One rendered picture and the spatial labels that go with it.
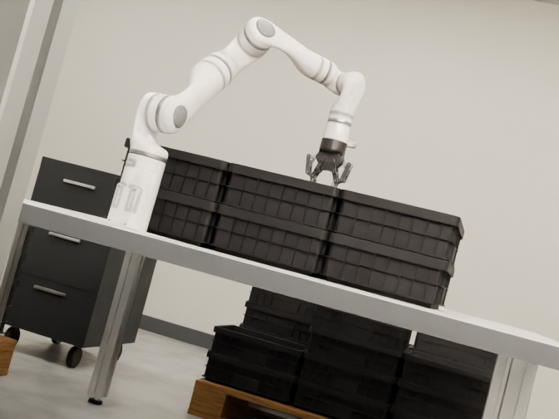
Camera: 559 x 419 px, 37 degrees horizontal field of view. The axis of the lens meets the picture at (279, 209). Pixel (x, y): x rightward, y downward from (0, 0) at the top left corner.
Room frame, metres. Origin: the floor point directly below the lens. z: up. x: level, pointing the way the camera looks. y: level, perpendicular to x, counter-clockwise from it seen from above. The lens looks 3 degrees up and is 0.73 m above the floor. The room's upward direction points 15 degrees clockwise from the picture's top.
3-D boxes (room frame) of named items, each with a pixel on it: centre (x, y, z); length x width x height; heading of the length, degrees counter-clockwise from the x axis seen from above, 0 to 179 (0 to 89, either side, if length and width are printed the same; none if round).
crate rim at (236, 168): (2.31, -0.04, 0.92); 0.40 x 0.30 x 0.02; 165
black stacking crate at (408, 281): (2.23, -0.33, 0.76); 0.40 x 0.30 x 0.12; 165
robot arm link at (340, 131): (2.42, -0.11, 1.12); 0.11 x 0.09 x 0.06; 159
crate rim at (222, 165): (2.39, 0.25, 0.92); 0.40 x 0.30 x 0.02; 165
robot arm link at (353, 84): (2.40, -0.11, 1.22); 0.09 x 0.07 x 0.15; 26
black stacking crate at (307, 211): (2.31, -0.04, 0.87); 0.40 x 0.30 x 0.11; 165
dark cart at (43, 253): (4.14, 0.84, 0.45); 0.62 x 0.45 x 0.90; 166
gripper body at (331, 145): (2.41, -0.10, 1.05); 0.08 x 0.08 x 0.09
